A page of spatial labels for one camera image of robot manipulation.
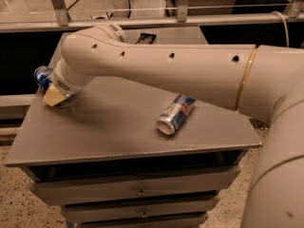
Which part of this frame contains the bottom grey drawer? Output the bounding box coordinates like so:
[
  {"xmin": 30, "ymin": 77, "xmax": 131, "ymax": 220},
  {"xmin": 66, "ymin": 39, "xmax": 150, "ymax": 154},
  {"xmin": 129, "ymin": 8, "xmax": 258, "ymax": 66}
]
[{"xmin": 77, "ymin": 212, "xmax": 208, "ymax": 228}]

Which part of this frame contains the blue pepsi can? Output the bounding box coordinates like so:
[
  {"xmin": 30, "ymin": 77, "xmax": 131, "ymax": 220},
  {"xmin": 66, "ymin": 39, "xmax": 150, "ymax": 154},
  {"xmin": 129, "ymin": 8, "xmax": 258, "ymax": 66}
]
[{"xmin": 33, "ymin": 66, "xmax": 53, "ymax": 91}]

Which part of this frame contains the middle grey drawer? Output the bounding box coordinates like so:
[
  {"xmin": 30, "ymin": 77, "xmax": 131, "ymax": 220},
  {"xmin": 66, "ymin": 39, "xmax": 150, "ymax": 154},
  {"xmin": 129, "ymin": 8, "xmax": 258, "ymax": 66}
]
[{"xmin": 62, "ymin": 196, "xmax": 219, "ymax": 223}]

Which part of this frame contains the metal railing frame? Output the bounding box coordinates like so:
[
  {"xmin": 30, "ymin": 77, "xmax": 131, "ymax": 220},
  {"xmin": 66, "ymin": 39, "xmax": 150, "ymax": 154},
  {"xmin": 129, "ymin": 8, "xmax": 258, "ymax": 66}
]
[{"xmin": 0, "ymin": 0, "xmax": 304, "ymax": 32}]

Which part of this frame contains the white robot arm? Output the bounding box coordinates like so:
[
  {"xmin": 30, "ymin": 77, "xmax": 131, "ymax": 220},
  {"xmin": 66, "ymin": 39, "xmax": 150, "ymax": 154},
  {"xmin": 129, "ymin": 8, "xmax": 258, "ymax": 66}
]
[{"xmin": 44, "ymin": 24, "xmax": 304, "ymax": 228}]

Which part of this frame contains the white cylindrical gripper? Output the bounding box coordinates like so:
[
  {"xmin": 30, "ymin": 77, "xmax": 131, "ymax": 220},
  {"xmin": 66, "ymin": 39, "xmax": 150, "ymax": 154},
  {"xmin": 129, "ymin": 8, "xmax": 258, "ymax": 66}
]
[{"xmin": 43, "ymin": 59, "xmax": 94, "ymax": 106}]

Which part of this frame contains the grey drawer cabinet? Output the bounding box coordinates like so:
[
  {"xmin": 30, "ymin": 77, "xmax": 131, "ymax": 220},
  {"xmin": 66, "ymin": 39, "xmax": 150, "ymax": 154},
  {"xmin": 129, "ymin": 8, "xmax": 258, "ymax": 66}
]
[{"xmin": 4, "ymin": 26, "xmax": 262, "ymax": 228}]

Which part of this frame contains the red bull can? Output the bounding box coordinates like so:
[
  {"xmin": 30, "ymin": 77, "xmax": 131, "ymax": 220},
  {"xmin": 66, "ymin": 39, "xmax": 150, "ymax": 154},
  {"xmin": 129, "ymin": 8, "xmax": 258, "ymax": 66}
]
[{"xmin": 157, "ymin": 95, "xmax": 196, "ymax": 135}]

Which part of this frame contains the grey drawer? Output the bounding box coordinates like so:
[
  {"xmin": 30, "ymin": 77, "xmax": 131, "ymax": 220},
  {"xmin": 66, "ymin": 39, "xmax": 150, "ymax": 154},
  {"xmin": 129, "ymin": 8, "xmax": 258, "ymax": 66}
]
[
  {"xmin": 30, "ymin": 165, "xmax": 240, "ymax": 205},
  {"xmin": 62, "ymin": 196, "xmax": 219, "ymax": 223},
  {"xmin": 77, "ymin": 212, "xmax": 208, "ymax": 228}
]

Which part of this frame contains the white cable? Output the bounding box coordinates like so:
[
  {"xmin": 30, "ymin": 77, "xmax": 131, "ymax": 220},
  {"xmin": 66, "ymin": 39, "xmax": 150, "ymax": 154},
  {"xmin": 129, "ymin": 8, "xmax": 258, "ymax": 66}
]
[{"xmin": 271, "ymin": 10, "xmax": 291, "ymax": 48}]

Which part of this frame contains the top grey drawer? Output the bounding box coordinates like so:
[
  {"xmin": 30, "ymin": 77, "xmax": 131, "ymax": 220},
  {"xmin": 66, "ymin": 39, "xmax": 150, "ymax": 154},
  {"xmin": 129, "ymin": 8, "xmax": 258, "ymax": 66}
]
[{"xmin": 30, "ymin": 165, "xmax": 240, "ymax": 205}]

